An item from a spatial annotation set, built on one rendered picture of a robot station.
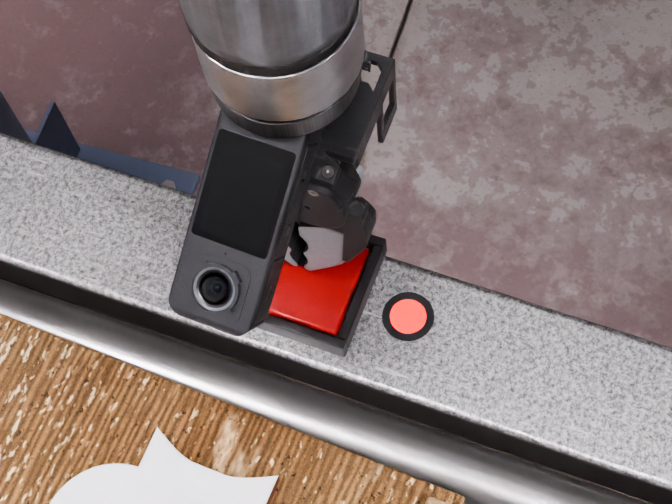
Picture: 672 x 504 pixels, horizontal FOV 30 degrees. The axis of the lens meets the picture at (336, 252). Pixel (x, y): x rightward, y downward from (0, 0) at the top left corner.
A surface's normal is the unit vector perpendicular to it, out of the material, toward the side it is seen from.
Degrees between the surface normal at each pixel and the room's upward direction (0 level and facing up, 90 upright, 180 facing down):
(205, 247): 33
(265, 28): 90
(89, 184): 0
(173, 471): 0
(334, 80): 91
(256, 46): 90
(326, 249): 90
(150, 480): 0
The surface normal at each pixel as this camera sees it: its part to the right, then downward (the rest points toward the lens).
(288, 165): -0.26, 0.13
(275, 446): -0.07, -0.40
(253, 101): -0.26, 0.90
